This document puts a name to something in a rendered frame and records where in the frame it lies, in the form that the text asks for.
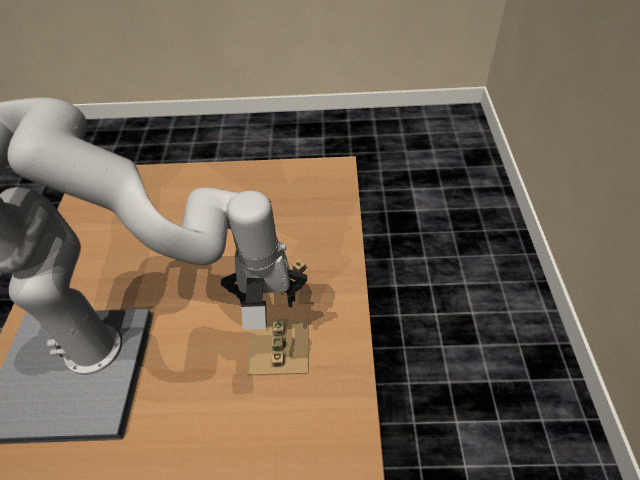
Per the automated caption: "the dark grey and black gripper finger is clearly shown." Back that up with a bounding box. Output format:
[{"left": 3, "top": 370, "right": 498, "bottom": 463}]
[
  {"left": 221, "top": 272, "right": 246, "bottom": 304},
  {"left": 284, "top": 269, "right": 307, "bottom": 307}
]

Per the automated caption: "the beige letter block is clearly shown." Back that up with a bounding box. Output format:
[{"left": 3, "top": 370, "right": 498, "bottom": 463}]
[
  {"left": 272, "top": 352, "right": 284, "bottom": 367},
  {"left": 292, "top": 259, "right": 306, "bottom": 273},
  {"left": 273, "top": 321, "right": 284, "bottom": 336},
  {"left": 271, "top": 336, "right": 284, "bottom": 351}
]

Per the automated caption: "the tan flat mat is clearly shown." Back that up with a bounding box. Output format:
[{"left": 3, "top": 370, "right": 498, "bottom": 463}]
[{"left": 247, "top": 320, "right": 309, "bottom": 376}]

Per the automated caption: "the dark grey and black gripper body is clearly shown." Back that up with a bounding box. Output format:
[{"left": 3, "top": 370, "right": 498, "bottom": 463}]
[{"left": 235, "top": 250, "right": 290, "bottom": 293}]

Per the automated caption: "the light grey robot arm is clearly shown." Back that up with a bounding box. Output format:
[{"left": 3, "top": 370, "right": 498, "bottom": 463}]
[{"left": 0, "top": 98, "right": 286, "bottom": 375}]

